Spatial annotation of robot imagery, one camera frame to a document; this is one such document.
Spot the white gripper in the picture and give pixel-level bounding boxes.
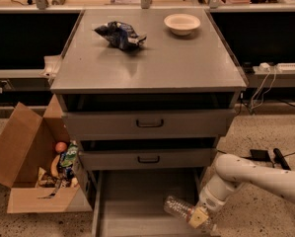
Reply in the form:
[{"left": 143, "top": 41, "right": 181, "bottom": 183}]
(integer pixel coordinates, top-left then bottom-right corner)
[{"left": 187, "top": 188, "right": 225, "bottom": 228}]

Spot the clear plastic water bottle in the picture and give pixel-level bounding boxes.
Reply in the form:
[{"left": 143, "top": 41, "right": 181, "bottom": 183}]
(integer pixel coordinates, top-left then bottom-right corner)
[{"left": 164, "top": 196, "right": 216, "bottom": 233}]

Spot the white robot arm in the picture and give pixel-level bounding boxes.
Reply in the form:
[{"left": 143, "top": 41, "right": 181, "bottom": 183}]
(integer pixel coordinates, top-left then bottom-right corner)
[{"left": 188, "top": 154, "right": 295, "bottom": 228}]

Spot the grey open bottom drawer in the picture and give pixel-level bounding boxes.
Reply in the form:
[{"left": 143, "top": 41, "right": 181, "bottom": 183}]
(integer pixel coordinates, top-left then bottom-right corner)
[{"left": 92, "top": 169, "right": 209, "bottom": 237}]

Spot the grey middle drawer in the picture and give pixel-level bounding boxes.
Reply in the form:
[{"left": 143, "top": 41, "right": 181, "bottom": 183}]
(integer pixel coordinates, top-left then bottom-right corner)
[{"left": 79, "top": 148, "right": 216, "bottom": 170}]

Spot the grey top drawer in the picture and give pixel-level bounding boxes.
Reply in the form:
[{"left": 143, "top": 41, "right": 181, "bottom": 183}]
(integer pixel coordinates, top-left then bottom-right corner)
[{"left": 62, "top": 110, "right": 235, "bottom": 140}]

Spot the grey metal drawer cabinet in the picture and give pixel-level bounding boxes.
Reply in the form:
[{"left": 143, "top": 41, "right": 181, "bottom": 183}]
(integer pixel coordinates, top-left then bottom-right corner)
[{"left": 49, "top": 7, "right": 248, "bottom": 183}]

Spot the black power adapter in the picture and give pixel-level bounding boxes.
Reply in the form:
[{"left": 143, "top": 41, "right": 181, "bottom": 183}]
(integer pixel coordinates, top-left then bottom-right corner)
[{"left": 250, "top": 149, "right": 270, "bottom": 162}]

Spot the black bar on floor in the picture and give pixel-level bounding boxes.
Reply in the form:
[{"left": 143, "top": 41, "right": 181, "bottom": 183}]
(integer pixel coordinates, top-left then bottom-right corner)
[{"left": 273, "top": 148, "right": 290, "bottom": 170}]

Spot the green snack packet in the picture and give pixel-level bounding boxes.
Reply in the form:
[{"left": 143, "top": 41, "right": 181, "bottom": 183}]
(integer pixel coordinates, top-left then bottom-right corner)
[{"left": 59, "top": 142, "right": 78, "bottom": 168}]

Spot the yellow banana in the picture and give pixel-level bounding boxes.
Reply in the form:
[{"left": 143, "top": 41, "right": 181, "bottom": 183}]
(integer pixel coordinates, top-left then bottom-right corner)
[{"left": 50, "top": 155, "right": 60, "bottom": 178}]

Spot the red apple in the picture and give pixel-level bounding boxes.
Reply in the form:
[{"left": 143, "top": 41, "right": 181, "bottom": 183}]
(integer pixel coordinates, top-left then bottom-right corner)
[{"left": 55, "top": 142, "right": 67, "bottom": 153}]

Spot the white power strip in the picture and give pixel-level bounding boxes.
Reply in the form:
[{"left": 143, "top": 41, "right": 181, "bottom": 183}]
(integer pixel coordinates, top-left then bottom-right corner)
[{"left": 258, "top": 62, "right": 295, "bottom": 73}]

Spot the brown cardboard box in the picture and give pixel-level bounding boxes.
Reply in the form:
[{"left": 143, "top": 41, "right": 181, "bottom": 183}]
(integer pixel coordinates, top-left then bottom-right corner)
[{"left": 0, "top": 98, "right": 92, "bottom": 213}]

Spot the white paper bowl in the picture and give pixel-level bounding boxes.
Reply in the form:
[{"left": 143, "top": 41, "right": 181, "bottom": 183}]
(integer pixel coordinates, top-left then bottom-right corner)
[{"left": 164, "top": 14, "right": 200, "bottom": 36}]

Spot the blue crumpled chip bag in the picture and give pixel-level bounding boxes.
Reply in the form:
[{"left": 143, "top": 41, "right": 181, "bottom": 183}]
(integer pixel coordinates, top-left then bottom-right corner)
[{"left": 94, "top": 21, "right": 147, "bottom": 50}]

